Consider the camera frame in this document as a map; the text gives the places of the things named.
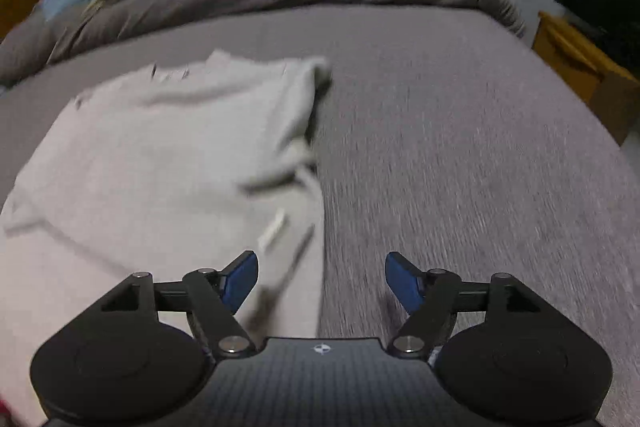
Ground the light grey sweater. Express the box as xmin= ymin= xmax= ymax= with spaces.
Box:
xmin=0 ymin=49 xmax=333 ymax=427

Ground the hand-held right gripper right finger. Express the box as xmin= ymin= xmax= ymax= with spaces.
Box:
xmin=385 ymin=251 xmax=543 ymax=360

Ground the wooden television stand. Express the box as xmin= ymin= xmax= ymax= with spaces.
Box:
xmin=531 ymin=11 xmax=640 ymax=146

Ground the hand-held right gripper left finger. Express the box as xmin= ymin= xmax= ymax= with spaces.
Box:
xmin=97 ymin=250 xmax=260 ymax=360

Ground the grey bed cover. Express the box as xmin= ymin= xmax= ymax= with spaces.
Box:
xmin=0 ymin=4 xmax=640 ymax=427

